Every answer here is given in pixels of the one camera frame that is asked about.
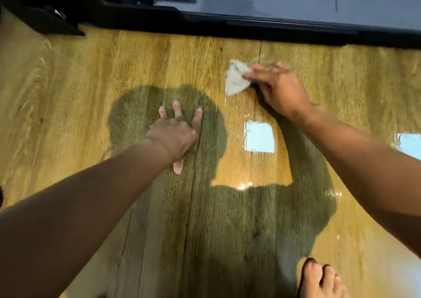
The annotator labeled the white cleaning cloth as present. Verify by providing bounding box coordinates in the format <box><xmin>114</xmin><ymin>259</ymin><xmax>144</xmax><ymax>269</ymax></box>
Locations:
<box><xmin>225</xmin><ymin>59</ymin><xmax>252</xmax><ymax>98</ymax></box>

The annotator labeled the person's right forearm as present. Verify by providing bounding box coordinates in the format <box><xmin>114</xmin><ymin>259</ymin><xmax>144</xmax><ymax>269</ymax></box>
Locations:
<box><xmin>294</xmin><ymin>104</ymin><xmax>421</xmax><ymax>259</ymax></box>

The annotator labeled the person's left forearm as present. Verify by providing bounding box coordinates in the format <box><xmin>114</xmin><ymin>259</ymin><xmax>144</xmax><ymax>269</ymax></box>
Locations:
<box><xmin>0</xmin><ymin>136</ymin><xmax>175</xmax><ymax>298</ymax></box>

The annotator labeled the person's right hand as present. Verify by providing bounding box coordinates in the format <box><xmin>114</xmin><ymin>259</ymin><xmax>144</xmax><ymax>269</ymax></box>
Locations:
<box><xmin>243</xmin><ymin>61</ymin><xmax>314</xmax><ymax>122</ymax></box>

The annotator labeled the person's left hand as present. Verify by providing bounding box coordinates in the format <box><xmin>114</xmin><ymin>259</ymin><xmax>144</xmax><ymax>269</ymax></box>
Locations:
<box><xmin>144</xmin><ymin>101</ymin><xmax>203</xmax><ymax>175</ymax></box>

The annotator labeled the person's bare foot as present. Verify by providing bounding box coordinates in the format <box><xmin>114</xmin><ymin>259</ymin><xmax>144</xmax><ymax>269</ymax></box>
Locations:
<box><xmin>297</xmin><ymin>258</ymin><xmax>350</xmax><ymax>298</ymax></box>

